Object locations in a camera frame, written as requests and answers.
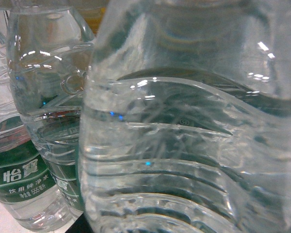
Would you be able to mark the water bottle red players label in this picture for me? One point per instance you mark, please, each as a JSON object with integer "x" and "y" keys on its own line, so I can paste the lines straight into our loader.
{"x": 48, "y": 52}

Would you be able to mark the water bottle barcode label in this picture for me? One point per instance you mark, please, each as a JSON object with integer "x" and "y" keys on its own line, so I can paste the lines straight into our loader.
{"x": 27, "y": 189}

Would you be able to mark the clear water bottle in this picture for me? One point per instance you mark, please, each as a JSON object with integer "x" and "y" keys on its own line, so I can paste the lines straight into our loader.
{"x": 186, "y": 118}

